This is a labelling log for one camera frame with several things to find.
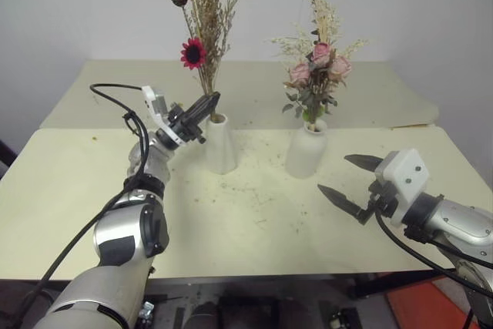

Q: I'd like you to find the black table frame bar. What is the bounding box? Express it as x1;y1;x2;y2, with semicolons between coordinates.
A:
345;265;458;300

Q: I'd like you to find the red box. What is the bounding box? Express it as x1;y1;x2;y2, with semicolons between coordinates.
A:
384;279;475;329

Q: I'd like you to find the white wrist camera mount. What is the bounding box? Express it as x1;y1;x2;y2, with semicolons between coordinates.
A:
140;85;183;146
374;148;430;227

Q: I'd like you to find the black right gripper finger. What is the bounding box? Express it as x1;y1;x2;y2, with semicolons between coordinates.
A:
343;153;387;173
317;183;377;226

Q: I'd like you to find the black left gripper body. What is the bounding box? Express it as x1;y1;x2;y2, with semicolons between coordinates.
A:
166;102;208;147

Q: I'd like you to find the small metal bracket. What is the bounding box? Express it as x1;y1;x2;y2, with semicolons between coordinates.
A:
139;300;156;321

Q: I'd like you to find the dried red sunflower bouquet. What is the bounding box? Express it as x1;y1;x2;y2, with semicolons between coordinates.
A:
168;0;240;122

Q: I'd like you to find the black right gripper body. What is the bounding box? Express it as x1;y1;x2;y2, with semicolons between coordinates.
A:
366;179;400;219

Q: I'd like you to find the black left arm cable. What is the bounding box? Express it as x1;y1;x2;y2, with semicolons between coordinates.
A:
0;82;155;329

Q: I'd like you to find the dried pink rose bouquet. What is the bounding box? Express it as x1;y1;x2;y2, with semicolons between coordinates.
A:
263;0;371;132

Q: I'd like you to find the white bottle-shaped vase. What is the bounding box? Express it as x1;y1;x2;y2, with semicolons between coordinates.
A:
284;119;329;180

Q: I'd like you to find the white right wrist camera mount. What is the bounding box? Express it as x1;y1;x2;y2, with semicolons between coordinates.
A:
374;148;430;227

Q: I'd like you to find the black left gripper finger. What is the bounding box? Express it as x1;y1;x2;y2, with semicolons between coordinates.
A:
192;92;222;126
183;92;219;119

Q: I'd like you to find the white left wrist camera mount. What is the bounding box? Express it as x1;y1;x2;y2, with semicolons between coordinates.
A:
140;85;183;146

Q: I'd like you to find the white cone-shaped vase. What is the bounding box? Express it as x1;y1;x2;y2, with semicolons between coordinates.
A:
205;112;238;175

